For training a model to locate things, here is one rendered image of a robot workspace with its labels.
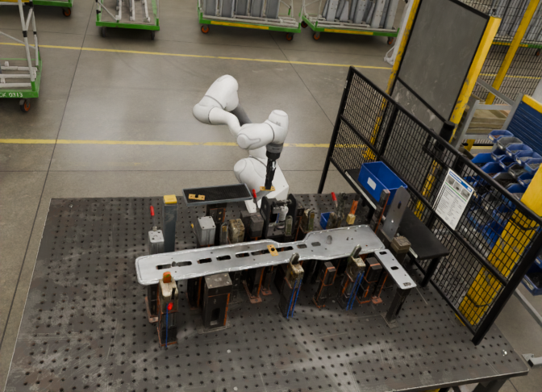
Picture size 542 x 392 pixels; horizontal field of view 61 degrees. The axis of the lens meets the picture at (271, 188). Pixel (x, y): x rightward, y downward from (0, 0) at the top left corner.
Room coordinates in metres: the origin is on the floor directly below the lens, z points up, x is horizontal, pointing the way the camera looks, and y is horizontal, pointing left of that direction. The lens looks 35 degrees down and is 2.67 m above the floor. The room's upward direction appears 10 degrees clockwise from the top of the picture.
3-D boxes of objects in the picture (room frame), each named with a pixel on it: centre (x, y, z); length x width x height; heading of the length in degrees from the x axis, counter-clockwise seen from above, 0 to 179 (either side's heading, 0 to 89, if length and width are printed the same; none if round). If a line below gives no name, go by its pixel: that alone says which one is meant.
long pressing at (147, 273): (1.83, -0.05, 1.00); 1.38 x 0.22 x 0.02; 116
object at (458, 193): (2.21, -1.03, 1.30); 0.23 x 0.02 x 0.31; 26
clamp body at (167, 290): (1.41, 0.37, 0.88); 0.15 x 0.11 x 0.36; 26
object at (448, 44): (4.35, -1.29, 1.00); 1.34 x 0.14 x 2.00; 19
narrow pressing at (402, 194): (2.16, -0.73, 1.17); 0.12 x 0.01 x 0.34; 26
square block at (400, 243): (2.06, -0.79, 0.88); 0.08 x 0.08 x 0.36; 26
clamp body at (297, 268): (1.71, -0.20, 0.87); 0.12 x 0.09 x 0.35; 26
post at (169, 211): (1.92, 0.52, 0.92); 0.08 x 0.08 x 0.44; 26
